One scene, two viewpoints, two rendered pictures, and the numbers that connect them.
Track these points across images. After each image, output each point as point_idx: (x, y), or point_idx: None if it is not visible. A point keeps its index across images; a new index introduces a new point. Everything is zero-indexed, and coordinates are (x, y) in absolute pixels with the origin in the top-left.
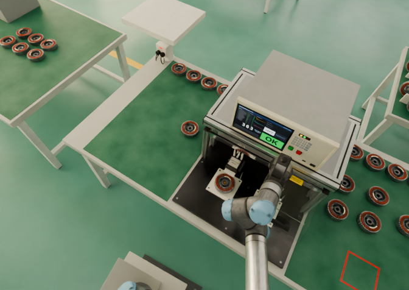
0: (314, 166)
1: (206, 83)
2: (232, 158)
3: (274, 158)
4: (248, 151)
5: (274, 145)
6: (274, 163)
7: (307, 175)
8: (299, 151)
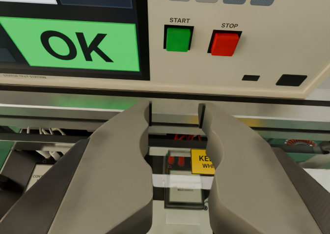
0: (300, 79)
1: None
2: (39, 170)
3: (87, 139)
4: (45, 136)
5: (104, 67)
6: (74, 220)
7: (280, 129)
8: (225, 34)
